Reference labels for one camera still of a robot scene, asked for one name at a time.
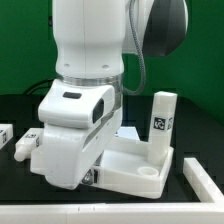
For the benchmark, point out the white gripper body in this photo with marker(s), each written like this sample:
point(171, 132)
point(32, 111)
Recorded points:
point(67, 154)

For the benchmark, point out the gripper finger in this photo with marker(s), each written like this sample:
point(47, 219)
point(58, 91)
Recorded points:
point(91, 177)

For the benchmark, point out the white square desk top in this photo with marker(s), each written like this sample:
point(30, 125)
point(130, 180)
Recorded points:
point(124, 168)

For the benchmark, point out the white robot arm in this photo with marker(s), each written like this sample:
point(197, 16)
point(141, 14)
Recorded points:
point(92, 36)

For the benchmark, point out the white flat base tag plate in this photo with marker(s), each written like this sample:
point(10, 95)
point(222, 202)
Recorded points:
point(127, 132)

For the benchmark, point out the white L-shaped fence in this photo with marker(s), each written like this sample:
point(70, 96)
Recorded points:
point(209, 209)

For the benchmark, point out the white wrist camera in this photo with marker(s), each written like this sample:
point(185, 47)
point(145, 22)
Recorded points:
point(76, 106)

